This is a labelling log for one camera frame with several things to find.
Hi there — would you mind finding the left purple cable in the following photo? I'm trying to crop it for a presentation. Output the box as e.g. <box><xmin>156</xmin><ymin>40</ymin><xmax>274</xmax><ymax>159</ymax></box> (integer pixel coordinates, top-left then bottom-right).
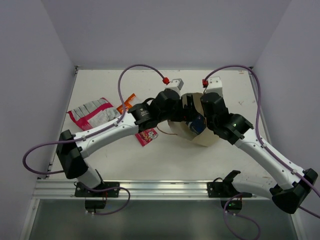
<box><xmin>22</xmin><ymin>64</ymin><xmax>171</xmax><ymax>216</ymax></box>

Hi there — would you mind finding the purple cable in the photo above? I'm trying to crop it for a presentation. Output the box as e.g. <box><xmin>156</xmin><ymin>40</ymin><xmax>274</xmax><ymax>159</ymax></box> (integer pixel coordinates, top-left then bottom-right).
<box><xmin>22</xmin><ymin>64</ymin><xmax>171</xmax><ymax>216</ymax></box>
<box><xmin>201</xmin><ymin>65</ymin><xmax>320</xmax><ymax>238</ymax></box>

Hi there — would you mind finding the beige paper bag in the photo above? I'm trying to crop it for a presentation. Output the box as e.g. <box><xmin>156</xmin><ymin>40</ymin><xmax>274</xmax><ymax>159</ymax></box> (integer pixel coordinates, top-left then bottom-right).
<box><xmin>156</xmin><ymin>92</ymin><xmax>219</xmax><ymax>147</ymax></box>

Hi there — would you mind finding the red candy packet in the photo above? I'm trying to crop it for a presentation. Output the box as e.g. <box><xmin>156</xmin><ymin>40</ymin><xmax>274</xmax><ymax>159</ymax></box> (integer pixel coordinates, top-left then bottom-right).
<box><xmin>135</xmin><ymin>128</ymin><xmax>158</xmax><ymax>147</ymax></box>

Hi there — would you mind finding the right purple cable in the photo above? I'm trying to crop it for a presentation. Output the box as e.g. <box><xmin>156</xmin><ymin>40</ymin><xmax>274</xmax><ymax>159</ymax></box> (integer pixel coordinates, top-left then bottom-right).
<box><xmin>201</xmin><ymin>65</ymin><xmax>320</xmax><ymax>238</ymax></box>

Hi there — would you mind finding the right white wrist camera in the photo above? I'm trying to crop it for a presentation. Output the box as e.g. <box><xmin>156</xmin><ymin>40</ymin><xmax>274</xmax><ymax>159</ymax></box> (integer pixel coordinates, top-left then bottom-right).
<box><xmin>204</xmin><ymin>76</ymin><xmax>223</xmax><ymax>97</ymax></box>

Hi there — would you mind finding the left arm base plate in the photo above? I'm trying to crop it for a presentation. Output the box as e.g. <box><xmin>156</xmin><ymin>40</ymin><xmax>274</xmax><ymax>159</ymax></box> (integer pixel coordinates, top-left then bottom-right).
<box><xmin>74</xmin><ymin>181</ymin><xmax>120</xmax><ymax>215</ymax></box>

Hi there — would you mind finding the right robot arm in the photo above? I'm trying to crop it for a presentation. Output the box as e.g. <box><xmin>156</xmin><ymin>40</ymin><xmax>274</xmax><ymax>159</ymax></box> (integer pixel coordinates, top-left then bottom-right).
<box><xmin>200</xmin><ymin>92</ymin><xmax>318</xmax><ymax>214</ymax></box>

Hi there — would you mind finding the aluminium mounting rail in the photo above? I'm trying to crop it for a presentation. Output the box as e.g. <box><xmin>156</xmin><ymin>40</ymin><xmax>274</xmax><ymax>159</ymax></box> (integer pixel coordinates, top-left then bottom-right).
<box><xmin>32</xmin><ymin>177</ymin><xmax>273</xmax><ymax>201</ymax></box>

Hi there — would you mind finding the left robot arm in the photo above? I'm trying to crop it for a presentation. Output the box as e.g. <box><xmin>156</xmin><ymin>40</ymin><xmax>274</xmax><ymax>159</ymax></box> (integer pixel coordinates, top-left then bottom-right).
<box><xmin>56</xmin><ymin>89</ymin><xmax>198</xmax><ymax>197</ymax></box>

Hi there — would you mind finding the blue Doritos bag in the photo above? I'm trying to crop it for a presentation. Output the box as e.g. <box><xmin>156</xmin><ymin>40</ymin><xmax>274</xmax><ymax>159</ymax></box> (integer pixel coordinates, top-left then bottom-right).
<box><xmin>186</xmin><ymin>113</ymin><xmax>207</xmax><ymax>135</ymax></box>

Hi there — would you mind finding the orange snack packet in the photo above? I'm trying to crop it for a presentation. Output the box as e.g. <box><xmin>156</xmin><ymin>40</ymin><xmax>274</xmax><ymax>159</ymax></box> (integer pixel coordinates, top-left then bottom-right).
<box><xmin>117</xmin><ymin>93</ymin><xmax>140</xmax><ymax>114</ymax></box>

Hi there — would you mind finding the pink white snack bag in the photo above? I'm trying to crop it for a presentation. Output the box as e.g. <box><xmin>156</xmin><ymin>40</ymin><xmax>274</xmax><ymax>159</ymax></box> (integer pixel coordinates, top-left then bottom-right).
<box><xmin>67</xmin><ymin>97</ymin><xmax>121</xmax><ymax>131</ymax></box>

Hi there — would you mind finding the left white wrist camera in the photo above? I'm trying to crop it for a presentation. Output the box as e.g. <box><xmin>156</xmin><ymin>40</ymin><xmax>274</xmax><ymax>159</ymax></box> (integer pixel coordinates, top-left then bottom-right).
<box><xmin>165</xmin><ymin>78</ymin><xmax>184</xmax><ymax>95</ymax></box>

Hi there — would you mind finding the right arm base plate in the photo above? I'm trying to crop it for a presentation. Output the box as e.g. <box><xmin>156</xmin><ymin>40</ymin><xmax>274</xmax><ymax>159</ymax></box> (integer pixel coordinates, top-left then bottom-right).
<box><xmin>206</xmin><ymin>170</ymin><xmax>253</xmax><ymax>214</ymax></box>

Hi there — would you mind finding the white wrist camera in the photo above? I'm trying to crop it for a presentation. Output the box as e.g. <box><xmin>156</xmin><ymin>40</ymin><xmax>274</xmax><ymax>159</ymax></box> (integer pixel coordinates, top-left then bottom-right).
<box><xmin>165</xmin><ymin>78</ymin><xmax>184</xmax><ymax>95</ymax></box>
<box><xmin>204</xmin><ymin>76</ymin><xmax>223</xmax><ymax>97</ymax></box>

